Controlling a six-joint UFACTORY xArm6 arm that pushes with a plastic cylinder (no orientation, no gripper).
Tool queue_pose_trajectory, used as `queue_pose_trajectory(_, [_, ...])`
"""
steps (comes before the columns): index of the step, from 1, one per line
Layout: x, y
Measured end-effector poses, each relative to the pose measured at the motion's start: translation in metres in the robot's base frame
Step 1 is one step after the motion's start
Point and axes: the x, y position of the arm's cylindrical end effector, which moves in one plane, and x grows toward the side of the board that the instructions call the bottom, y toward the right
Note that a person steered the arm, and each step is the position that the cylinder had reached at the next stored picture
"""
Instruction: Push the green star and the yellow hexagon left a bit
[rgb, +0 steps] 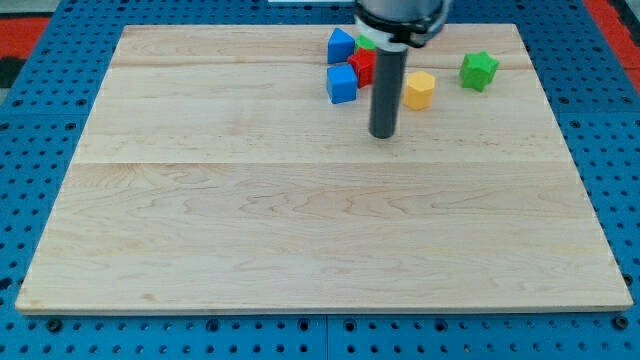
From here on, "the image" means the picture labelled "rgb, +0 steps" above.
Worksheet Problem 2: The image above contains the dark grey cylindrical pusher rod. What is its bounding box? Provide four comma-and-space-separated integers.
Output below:
369, 49, 408, 139

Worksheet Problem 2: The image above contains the light wooden board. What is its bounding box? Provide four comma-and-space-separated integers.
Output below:
15, 24, 633, 315

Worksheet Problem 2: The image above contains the red block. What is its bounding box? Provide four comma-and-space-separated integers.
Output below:
347, 48, 376, 88

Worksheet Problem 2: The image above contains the green star block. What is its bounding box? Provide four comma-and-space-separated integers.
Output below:
459, 51, 500, 92

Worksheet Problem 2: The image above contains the blue triangle block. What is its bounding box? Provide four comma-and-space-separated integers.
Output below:
327, 27, 355, 64

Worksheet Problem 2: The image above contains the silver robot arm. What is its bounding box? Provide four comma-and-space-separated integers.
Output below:
354, 0, 452, 139

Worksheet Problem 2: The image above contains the green round block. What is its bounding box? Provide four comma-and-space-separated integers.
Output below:
355, 34, 376, 51

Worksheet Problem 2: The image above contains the yellow hexagon block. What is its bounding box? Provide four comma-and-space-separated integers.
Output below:
403, 71, 436, 111

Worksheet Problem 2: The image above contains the blue cube block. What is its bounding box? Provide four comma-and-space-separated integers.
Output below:
326, 64, 358, 104

